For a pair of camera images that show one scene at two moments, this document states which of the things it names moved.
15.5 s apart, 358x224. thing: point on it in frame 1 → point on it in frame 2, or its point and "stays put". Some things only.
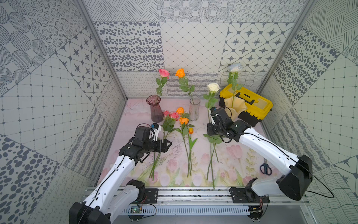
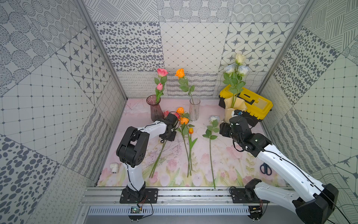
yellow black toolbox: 257,107 stays put
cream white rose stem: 212,88 → 238,59
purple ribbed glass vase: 156,113 stays put
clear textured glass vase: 194,106 stays put
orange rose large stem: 183,81 stays put
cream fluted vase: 235,107 stays put
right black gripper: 210,131 → 224,129
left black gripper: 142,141 → 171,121
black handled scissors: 266,166 stays put
